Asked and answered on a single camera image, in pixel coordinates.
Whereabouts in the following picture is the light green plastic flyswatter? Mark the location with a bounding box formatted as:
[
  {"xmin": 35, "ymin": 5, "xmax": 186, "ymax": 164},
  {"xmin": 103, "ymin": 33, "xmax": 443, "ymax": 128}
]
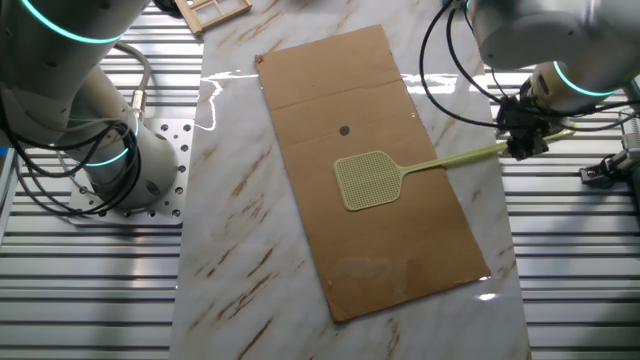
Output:
[{"xmin": 333, "ymin": 128, "xmax": 576, "ymax": 212}]

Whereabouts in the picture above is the brown cardboard sheet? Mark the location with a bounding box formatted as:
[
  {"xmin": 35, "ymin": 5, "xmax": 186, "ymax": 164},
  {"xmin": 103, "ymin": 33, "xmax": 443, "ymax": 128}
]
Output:
[{"xmin": 254, "ymin": 24, "xmax": 492, "ymax": 324}]

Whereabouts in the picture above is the black cable bundle at base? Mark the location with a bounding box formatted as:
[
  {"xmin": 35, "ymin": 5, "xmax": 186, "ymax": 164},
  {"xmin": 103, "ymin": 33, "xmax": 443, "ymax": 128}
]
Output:
[{"xmin": 0, "ymin": 99, "xmax": 142, "ymax": 219}]

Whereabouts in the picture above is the silver finned camera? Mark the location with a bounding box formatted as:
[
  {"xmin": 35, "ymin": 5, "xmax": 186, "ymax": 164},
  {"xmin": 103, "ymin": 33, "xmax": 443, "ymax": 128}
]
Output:
[{"xmin": 619, "ymin": 117, "xmax": 640, "ymax": 152}]

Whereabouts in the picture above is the perforated aluminium base plate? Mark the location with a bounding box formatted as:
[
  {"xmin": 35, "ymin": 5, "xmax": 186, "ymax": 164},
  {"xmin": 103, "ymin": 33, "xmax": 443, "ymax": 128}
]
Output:
[{"xmin": 67, "ymin": 118, "xmax": 195, "ymax": 227}]

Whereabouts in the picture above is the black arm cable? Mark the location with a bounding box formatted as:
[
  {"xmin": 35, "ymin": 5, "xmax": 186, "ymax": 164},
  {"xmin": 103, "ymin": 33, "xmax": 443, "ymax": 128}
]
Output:
[
  {"xmin": 418, "ymin": 0, "xmax": 501, "ymax": 129},
  {"xmin": 446, "ymin": 0, "xmax": 506, "ymax": 104}
]

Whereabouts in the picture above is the black clamp device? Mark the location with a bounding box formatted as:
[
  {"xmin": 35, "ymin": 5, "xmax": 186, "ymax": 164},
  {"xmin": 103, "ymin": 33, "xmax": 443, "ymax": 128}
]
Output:
[{"xmin": 579, "ymin": 148, "xmax": 640, "ymax": 190}]

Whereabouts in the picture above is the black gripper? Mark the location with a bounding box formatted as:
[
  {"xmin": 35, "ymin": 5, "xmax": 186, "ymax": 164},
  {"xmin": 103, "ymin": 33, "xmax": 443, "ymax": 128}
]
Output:
[{"xmin": 495, "ymin": 94, "xmax": 551, "ymax": 162}]

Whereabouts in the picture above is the thick grey cable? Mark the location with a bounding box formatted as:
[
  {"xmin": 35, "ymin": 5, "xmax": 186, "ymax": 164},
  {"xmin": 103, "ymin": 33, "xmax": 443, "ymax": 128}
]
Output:
[{"xmin": 112, "ymin": 42, "xmax": 153, "ymax": 124}]

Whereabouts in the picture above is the small wooden window frame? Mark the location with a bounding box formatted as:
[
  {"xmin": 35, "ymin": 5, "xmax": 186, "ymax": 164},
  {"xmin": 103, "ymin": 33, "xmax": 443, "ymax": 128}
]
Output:
[{"xmin": 173, "ymin": 0, "xmax": 253, "ymax": 36}]

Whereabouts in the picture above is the white marble board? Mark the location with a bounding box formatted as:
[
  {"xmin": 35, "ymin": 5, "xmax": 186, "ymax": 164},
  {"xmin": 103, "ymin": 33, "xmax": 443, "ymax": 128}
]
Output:
[{"xmin": 167, "ymin": 0, "xmax": 532, "ymax": 360}]

